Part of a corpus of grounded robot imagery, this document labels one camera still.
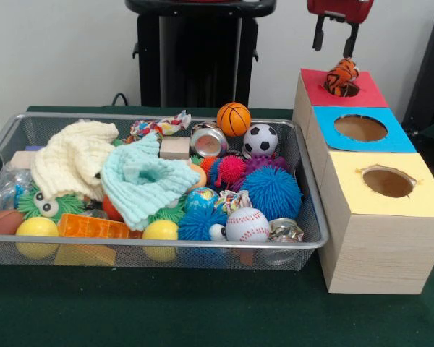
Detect blue spiky ball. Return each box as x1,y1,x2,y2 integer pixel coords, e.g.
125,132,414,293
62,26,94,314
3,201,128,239
239,166,303,221

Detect orange plastic toy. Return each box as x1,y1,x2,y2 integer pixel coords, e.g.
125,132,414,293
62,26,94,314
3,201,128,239
56,213,131,239

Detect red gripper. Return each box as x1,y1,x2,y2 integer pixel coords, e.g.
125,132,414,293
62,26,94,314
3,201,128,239
306,0,375,59

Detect shallow metal mesh bin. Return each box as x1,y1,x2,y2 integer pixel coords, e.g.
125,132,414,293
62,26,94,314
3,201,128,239
0,111,329,272

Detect cream cloth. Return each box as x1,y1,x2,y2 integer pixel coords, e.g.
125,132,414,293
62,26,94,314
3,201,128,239
30,119,120,202

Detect blue fuzzy ball with eyes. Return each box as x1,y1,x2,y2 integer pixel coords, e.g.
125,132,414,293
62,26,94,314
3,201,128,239
178,207,229,242

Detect orange striped tiger plush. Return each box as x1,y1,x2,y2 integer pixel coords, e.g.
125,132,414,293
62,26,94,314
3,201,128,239
323,58,361,98

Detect small orange basketball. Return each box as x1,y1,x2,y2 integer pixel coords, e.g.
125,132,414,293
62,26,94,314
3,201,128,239
216,102,252,138

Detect white baseball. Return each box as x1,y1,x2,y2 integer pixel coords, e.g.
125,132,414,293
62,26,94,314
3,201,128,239
225,207,271,243

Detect green fuzzy ball with eyes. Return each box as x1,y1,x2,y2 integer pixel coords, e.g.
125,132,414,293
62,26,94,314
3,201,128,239
17,187,86,227

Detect wooden box with three holes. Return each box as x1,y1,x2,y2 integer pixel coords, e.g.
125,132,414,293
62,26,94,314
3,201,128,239
292,67,434,296

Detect mint green cloth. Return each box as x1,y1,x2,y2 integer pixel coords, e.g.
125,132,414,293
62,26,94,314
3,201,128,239
100,132,200,232

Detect black cable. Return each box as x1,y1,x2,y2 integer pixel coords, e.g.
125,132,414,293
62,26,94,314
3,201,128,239
111,93,138,106

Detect yellow ball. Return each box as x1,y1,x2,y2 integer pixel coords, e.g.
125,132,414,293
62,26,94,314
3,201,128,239
15,218,60,260

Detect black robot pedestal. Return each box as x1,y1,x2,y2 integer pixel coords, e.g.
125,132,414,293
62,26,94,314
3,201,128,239
124,0,278,109

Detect small soccer ball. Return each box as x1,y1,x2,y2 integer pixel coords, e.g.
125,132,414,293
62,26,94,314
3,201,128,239
243,123,278,157

